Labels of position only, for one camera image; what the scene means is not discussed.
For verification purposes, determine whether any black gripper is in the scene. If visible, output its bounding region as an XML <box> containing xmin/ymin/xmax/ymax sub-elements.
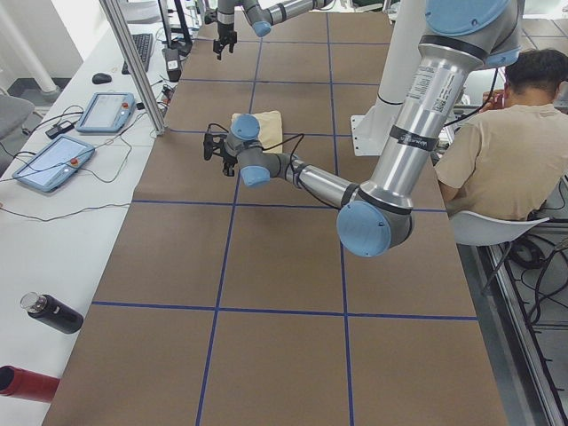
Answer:
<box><xmin>213</xmin><ymin>28</ymin><xmax>238</xmax><ymax>60</ymax></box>
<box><xmin>220</xmin><ymin>145</ymin><xmax>238</xmax><ymax>177</ymax></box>

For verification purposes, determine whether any beige long-sleeve printed shirt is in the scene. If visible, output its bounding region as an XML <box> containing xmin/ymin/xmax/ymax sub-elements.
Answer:
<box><xmin>229</xmin><ymin>111</ymin><xmax>283</xmax><ymax>154</ymax></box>

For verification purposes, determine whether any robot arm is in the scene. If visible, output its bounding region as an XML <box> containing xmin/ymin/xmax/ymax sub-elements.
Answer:
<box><xmin>212</xmin><ymin>0</ymin><xmax>332</xmax><ymax>60</ymax></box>
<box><xmin>220</xmin><ymin>1</ymin><xmax>525</xmax><ymax>257</ymax></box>

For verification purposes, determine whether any black keyboard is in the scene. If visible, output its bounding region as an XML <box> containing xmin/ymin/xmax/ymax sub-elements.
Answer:
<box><xmin>131</xmin><ymin>33</ymin><xmax>154</xmax><ymax>72</ymax></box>

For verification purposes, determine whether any far blue teach pendant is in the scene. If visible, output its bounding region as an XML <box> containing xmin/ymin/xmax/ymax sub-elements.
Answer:
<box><xmin>75</xmin><ymin>91</ymin><xmax>136</xmax><ymax>134</ymax></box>

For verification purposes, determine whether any blue teach pendant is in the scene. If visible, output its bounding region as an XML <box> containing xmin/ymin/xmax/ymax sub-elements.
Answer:
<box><xmin>12</xmin><ymin>135</ymin><xmax>95</xmax><ymax>193</ymax></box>
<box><xmin>75</xmin><ymin>91</ymin><xmax>136</xmax><ymax>134</ymax></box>

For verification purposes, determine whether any black computer mouse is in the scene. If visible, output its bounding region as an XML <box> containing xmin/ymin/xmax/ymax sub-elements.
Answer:
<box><xmin>91</xmin><ymin>73</ymin><xmax>113</xmax><ymax>85</ymax></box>

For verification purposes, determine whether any near blue teach pendant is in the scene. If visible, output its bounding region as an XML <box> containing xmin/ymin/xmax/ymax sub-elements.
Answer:
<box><xmin>12</xmin><ymin>135</ymin><xmax>95</xmax><ymax>193</ymax></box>

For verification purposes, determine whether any black bottle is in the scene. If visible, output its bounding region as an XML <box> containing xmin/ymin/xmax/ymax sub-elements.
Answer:
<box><xmin>20</xmin><ymin>292</ymin><xmax>83</xmax><ymax>335</ymax></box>

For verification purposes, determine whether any white chair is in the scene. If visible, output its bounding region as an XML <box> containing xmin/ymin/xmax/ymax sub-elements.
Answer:
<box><xmin>448</xmin><ymin>209</ymin><xmax>552</xmax><ymax>296</ymax></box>

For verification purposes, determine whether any person in beige shirt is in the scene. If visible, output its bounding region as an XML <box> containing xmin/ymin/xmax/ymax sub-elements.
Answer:
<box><xmin>435</xmin><ymin>49</ymin><xmax>567</xmax><ymax>221</ymax></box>

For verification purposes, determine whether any red bottle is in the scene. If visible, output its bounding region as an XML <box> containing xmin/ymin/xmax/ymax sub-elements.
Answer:
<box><xmin>1</xmin><ymin>366</ymin><xmax>59</xmax><ymax>403</ymax></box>

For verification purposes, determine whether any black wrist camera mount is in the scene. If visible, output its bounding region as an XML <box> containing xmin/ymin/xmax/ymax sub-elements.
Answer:
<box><xmin>202</xmin><ymin>131</ymin><xmax>225</xmax><ymax>161</ymax></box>

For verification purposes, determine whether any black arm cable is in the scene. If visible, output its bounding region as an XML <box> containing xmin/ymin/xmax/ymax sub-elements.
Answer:
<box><xmin>204</xmin><ymin>123</ymin><xmax>312</xmax><ymax>178</ymax></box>

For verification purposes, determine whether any aluminium frame post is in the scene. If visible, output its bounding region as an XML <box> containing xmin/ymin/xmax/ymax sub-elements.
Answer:
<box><xmin>99</xmin><ymin>0</ymin><xmax>166</xmax><ymax>136</ymax></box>

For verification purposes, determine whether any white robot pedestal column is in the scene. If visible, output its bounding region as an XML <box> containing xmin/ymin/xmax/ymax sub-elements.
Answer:
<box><xmin>351</xmin><ymin>0</ymin><xmax>426</xmax><ymax>156</ymax></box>

